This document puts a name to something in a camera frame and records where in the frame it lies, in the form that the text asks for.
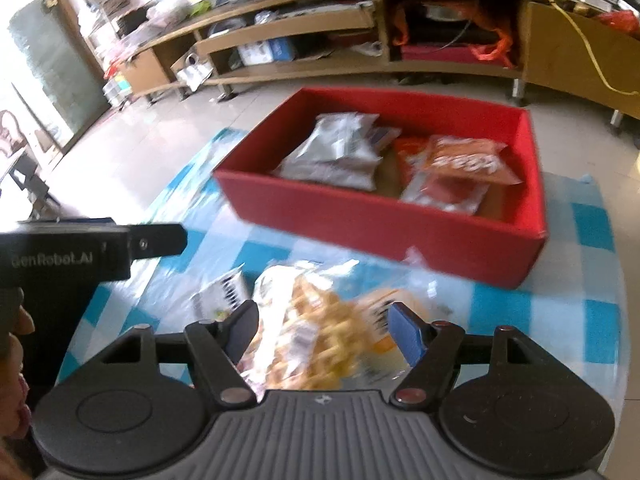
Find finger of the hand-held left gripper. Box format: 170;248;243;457
127;223;189;262

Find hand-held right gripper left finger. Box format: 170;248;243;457
90;299;261;406

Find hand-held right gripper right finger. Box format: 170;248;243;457
387;301;566;408

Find clear waffle packet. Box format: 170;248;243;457
235;260;401;391

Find red cardboard box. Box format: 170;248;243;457
214;86;549;290

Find sausage packet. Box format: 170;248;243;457
400;170;493;217

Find large white bread packet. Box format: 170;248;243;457
272;127;403;192

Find small orange-red snack packet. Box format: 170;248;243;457
392;137;436;196

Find red snack packet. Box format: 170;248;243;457
425;135;523;186

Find silver snack packet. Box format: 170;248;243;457
295;112;381;163

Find person's left hand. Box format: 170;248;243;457
0;305;37;443

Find orange snack packet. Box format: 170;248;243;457
350;287;426;377

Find white wafer packet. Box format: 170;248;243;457
190;267;251;323

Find metal chair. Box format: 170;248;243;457
0;110;63;211

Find blue checkered tablecloth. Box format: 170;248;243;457
55;130;631;411

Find coloured storage boxes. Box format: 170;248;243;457
102;72;134;107

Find white crumpled bag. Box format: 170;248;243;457
172;52;214;92

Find glass door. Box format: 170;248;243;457
7;0;112;152

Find blue and white box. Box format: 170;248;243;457
237;40;296;67

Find dark red flat box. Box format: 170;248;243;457
400;45;516;67

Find orange bag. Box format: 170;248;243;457
392;0;516;68

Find wooden tv cabinet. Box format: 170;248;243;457
117;0;640;122

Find red plastic bag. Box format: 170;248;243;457
597;10;640;39

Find yellow cable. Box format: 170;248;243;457
530;0;640;96

